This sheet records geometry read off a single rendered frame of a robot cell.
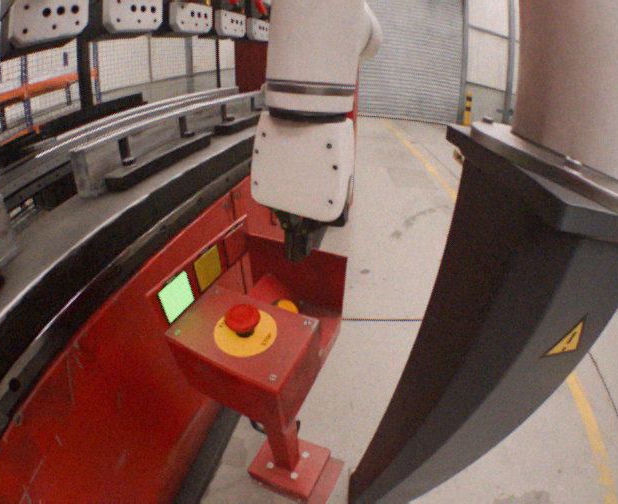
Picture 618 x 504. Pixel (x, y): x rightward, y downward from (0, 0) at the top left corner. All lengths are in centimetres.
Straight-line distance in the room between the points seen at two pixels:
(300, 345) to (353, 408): 86
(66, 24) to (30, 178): 39
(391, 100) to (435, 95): 115
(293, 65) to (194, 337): 29
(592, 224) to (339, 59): 22
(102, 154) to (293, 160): 40
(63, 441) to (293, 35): 56
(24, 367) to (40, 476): 18
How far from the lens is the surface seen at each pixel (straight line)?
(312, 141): 28
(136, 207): 49
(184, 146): 68
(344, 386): 121
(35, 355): 43
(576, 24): 23
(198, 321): 37
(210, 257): 39
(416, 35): 787
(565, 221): 16
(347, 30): 27
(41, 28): 54
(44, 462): 51
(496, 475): 124
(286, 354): 32
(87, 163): 57
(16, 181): 78
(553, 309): 22
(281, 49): 27
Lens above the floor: 104
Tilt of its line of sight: 34 degrees down
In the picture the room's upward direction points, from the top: straight up
